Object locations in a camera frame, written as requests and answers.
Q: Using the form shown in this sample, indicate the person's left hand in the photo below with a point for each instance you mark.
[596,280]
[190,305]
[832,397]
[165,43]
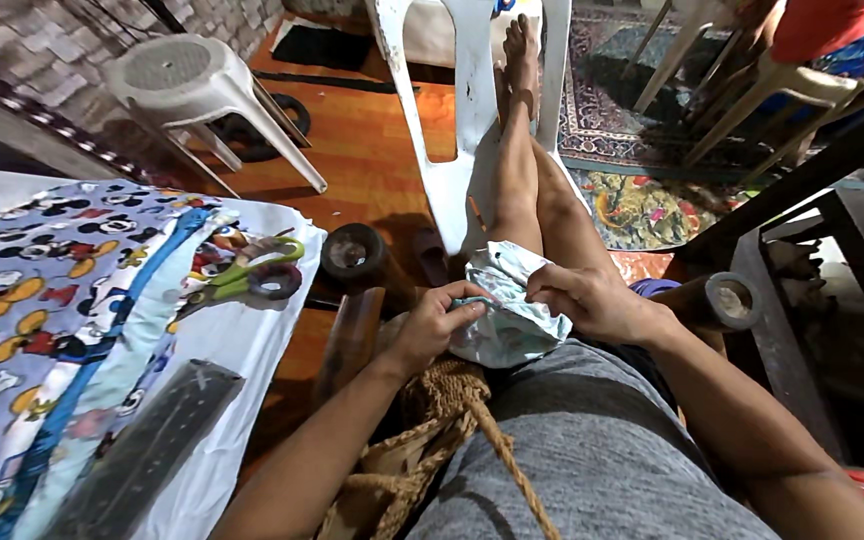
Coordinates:
[426,330]

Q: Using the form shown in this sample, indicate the person's right hand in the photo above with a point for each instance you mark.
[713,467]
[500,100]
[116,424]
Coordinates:
[601,304]

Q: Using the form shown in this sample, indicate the person's right fingers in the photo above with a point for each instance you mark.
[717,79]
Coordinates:
[552,281]

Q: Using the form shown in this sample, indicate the person's left thumb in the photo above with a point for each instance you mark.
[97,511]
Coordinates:
[465,315]

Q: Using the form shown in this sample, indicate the person's left index finger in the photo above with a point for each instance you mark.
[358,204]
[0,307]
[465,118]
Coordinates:
[460,289]

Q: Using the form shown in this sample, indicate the light blue printed fabric piece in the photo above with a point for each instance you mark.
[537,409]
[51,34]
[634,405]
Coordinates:
[507,334]

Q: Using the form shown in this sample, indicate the person's right forearm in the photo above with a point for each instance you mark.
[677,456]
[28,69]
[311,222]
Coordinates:
[754,420]

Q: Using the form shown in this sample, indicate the person's left forearm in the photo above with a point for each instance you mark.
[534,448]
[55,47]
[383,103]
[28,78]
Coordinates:
[319,457]

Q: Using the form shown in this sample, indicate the dark slipper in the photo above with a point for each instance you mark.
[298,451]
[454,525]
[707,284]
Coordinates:
[430,255]

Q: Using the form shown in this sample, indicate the orange pencil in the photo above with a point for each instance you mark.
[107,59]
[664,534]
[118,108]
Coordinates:
[476,212]

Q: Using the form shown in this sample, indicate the purple round item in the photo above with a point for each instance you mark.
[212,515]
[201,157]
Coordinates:
[649,287]

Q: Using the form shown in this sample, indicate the person's legs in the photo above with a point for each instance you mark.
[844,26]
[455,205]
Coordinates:
[518,180]

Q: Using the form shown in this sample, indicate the colourful floral mat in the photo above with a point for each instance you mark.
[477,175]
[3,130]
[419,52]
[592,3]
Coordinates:
[642,210]

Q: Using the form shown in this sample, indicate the white plastic chair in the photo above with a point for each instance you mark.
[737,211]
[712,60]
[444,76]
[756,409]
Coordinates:
[473,150]

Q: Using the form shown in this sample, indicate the person's body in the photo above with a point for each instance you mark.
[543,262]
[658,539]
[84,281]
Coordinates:
[582,450]

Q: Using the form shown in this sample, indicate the dark patterned carpet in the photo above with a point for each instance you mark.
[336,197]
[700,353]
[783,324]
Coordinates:
[604,97]

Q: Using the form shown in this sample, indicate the white table cloth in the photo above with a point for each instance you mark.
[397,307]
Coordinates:
[252,360]

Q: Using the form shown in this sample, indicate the green and purple scissors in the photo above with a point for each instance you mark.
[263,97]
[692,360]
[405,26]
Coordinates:
[237,285]

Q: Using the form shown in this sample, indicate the black rectangular mat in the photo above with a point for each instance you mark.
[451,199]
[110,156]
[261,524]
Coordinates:
[319,46]

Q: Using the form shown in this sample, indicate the beige plastic chair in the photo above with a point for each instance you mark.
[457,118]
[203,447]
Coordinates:
[691,30]

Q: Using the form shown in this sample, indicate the beige plastic stool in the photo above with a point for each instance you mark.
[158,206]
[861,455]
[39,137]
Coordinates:
[807,79]

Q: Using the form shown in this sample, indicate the white round plastic stool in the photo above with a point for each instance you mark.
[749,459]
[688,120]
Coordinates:
[207,82]

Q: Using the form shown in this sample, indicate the dark grey translucent ruler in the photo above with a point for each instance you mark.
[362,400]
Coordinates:
[151,450]

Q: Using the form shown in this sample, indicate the cartoon mouse print fabric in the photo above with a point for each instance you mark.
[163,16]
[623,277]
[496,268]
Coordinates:
[34,277]

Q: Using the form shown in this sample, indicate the round wooden armrest post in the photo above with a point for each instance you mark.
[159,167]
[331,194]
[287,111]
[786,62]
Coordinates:
[357,259]
[721,301]

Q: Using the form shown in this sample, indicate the dark wooden frame furniture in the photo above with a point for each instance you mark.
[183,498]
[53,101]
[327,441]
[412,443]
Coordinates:
[754,322]

